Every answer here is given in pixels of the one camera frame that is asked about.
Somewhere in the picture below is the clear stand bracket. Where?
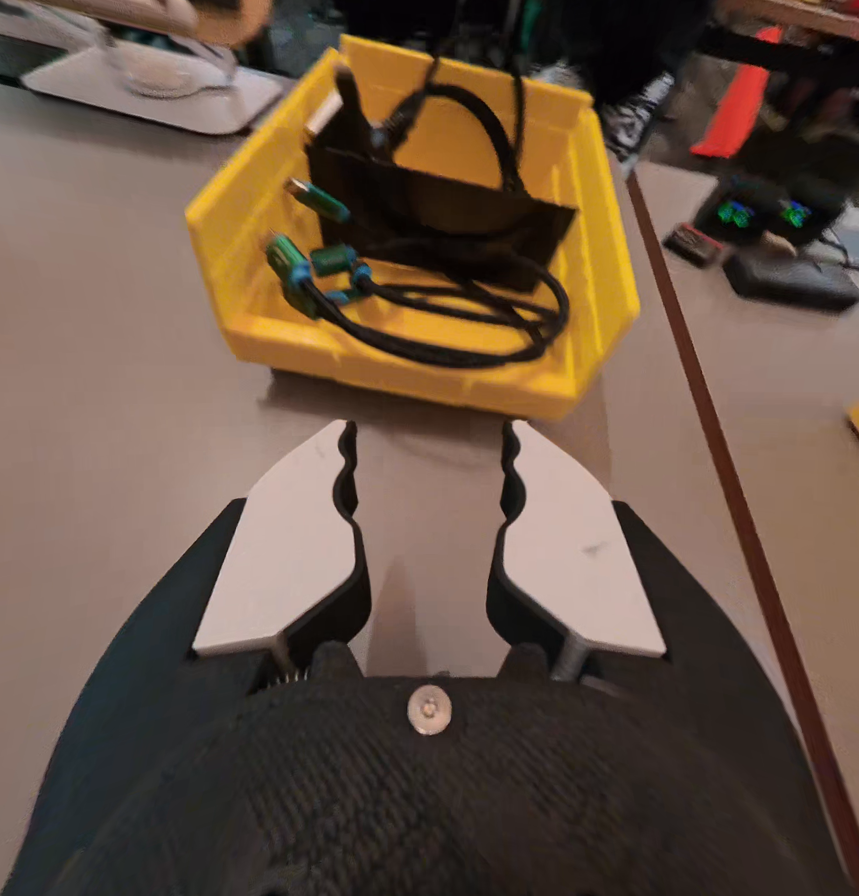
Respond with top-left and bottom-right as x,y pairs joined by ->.
104,28 -> 237,99

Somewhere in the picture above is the silver stand base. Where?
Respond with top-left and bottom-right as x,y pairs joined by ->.
21,38 -> 285,136

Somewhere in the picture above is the orange floor cone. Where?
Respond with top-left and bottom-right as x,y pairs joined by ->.
690,27 -> 785,161

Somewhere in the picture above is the dark grey braided-cable hub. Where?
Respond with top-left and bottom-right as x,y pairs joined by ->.
305,59 -> 579,294

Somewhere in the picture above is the black flat device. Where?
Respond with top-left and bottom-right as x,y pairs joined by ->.
723,251 -> 859,314

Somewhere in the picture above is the small red-edged device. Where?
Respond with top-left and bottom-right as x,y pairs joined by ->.
663,223 -> 730,268

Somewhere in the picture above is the grey desk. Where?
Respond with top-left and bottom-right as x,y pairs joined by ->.
632,160 -> 859,896
0,70 -> 850,896

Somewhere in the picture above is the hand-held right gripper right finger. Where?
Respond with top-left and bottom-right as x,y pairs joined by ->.
485,419 -> 668,679

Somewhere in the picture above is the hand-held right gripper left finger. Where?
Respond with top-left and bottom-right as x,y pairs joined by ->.
191,420 -> 373,662

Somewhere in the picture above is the dark device with green lights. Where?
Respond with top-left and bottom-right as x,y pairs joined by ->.
694,175 -> 850,247

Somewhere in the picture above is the dark desk divider strip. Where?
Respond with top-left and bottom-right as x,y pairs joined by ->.
624,170 -> 859,896

